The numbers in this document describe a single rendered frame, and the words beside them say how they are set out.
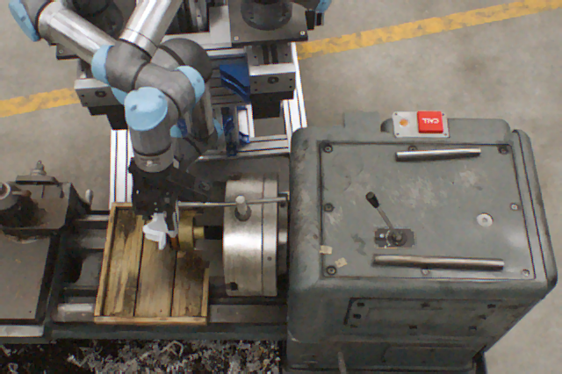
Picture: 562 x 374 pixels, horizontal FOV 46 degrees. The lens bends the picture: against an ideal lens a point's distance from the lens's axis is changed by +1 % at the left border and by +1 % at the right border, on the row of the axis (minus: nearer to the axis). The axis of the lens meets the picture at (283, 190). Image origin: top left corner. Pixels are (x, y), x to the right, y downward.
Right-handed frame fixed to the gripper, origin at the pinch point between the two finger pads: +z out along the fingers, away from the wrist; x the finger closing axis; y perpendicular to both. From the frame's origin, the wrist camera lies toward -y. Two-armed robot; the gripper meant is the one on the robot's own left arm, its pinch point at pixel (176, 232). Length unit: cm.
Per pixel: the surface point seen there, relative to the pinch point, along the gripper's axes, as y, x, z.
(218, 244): -7.1, -12.3, 17.4
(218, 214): -7.0, -17.5, 12.1
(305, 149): -28.4, -25.9, -2.3
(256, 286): -17.1, -1.5, 20.5
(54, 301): 39, -11, 40
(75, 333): 38, -14, 59
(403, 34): -84, -207, 68
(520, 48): -143, -199, 71
